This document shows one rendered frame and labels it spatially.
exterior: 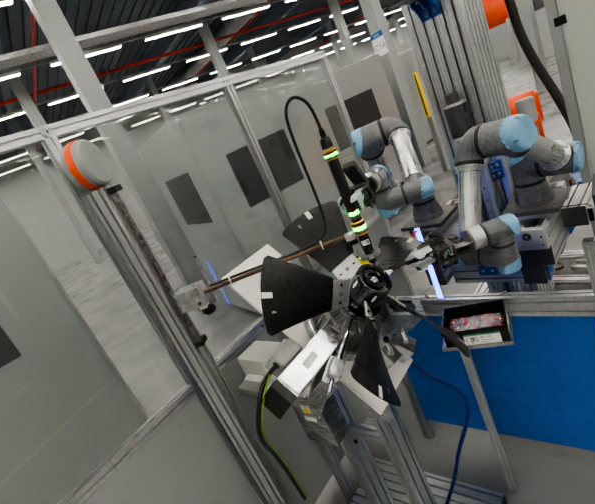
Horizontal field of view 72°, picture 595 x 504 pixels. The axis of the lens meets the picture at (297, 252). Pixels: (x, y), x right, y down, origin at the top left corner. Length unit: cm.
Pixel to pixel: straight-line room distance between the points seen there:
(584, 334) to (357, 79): 466
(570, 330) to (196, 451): 145
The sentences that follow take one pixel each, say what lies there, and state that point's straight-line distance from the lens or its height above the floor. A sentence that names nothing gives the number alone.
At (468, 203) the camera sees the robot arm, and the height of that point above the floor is 125.
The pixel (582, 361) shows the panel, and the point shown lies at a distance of 184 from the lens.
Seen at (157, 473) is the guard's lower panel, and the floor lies 83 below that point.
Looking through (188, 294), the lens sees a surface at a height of 137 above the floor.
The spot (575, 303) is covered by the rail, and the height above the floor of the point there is 83.
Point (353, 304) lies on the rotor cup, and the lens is 131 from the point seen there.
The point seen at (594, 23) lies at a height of 157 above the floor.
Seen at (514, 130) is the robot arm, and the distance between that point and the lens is 148.
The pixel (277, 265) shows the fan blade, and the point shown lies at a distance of 118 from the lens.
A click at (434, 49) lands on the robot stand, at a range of 212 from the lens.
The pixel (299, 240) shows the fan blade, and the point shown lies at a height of 138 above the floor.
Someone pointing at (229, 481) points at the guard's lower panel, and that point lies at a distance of 194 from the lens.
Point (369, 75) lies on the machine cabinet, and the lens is 599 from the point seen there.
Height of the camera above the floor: 174
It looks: 16 degrees down
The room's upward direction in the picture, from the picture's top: 24 degrees counter-clockwise
